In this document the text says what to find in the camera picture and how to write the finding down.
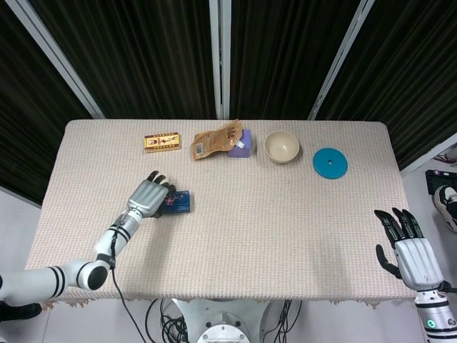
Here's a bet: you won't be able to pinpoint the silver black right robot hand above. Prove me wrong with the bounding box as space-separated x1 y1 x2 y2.
373 208 451 291

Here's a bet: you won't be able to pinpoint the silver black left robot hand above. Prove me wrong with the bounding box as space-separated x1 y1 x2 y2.
126 170 178 219

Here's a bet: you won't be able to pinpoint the yellow red small box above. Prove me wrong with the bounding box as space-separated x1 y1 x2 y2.
144 134 181 154

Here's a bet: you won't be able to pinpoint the white black sneaker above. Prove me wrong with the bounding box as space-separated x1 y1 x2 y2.
433 184 457 233

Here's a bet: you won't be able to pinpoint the brown spout pouch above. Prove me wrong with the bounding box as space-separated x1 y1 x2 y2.
191 119 246 161

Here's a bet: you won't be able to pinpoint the black device purple marks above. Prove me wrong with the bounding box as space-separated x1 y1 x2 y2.
424 169 457 196

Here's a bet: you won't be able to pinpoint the purple cube block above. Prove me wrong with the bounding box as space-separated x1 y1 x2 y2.
227 129 253 159

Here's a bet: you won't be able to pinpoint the white pink sneaker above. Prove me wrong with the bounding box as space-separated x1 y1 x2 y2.
433 149 457 164

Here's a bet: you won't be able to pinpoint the beige waffle tablecloth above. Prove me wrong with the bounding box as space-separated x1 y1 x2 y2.
24 119 428 310

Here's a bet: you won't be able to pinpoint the teal round disc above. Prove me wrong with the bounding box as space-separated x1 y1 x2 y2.
312 148 348 180

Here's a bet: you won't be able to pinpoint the beige bowl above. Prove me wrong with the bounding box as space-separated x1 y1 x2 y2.
263 130 300 164

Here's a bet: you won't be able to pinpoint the black pleated curtain panel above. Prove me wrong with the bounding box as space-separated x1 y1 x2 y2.
230 0 361 121
0 0 94 207
316 0 457 171
28 0 218 120

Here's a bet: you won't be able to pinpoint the black shoe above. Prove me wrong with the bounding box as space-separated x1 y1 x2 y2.
0 302 42 322

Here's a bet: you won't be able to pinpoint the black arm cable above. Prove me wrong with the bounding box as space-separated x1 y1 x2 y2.
108 220 144 343

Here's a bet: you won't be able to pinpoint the black cable bundle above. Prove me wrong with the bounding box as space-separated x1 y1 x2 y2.
262 299 303 343
146 298 189 343

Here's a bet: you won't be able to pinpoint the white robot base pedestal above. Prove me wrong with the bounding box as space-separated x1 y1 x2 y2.
172 298 272 343

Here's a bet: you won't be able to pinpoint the white metal frame post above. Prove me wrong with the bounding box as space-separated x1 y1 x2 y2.
6 0 105 120
307 0 376 121
209 0 232 121

